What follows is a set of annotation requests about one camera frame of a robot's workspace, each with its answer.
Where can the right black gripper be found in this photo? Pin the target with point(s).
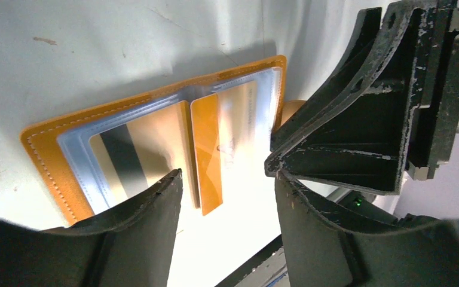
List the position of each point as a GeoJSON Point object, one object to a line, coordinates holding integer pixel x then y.
{"type": "Point", "coordinates": [392, 98]}

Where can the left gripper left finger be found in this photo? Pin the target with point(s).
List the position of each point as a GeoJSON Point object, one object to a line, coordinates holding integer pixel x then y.
{"type": "Point", "coordinates": [130, 244]}

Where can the orange leather card holder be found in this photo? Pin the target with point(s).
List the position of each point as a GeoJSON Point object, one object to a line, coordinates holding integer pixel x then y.
{"type": "Point", "coordinates": [60, 151]}

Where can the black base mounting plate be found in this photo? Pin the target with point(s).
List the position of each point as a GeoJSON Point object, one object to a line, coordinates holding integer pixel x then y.
{"type": "Point", "coordinates": [252, 263]}

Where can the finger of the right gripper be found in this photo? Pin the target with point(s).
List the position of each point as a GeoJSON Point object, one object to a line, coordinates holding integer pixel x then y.
{"type": "Point", "coordinates": [319, 123]}

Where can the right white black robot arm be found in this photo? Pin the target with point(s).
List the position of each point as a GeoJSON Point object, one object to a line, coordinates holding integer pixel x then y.
{"type": "Point", "coordinates": [372, 208]}

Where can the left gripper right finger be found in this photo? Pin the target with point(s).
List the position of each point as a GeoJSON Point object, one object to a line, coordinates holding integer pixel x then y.
{"type": "Point", "coordinates": [326, 244]}

